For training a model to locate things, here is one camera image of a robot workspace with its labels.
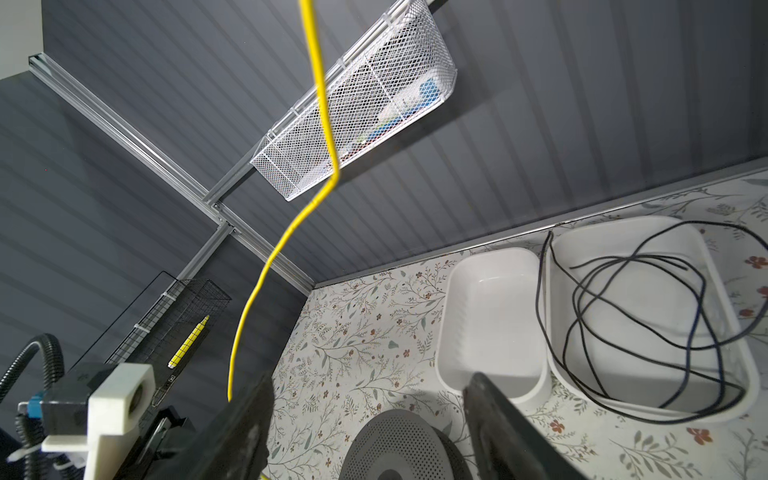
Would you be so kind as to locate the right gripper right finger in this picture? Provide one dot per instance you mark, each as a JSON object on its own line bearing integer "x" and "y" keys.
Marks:
{"x": 505, "y": 444}

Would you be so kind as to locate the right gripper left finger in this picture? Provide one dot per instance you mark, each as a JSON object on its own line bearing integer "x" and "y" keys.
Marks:
{"x": 232, "y": 446}

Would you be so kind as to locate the dark grey cable spool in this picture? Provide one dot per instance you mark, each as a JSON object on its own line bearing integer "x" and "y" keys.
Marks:
{"x": 399, "y": 444}

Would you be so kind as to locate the yellow marker pen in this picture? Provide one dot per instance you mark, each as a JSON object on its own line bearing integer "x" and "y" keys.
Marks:
{"x": 180, "y": 353}

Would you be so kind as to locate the left white tray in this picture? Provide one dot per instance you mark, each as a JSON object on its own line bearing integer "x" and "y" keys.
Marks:
{"x": 489, "y": 325}

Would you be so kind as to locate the white tray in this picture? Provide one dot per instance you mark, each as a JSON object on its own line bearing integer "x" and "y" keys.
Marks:
{"x": 638, "y": 321}
{"x": 489, "y": 325}

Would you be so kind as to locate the right white tray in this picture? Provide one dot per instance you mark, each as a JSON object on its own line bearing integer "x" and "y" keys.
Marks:
{"x": 638, "y": 321}

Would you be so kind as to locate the black wire basket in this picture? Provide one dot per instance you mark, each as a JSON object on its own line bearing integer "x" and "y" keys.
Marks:
{"x": 156, "y": 323}

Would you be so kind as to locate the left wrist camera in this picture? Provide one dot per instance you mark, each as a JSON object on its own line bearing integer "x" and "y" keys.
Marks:
{"x": 91, "y": 416}

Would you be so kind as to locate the white wire mesh basket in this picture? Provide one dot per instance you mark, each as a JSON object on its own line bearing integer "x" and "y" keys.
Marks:
{"x": 396, "y": 73}

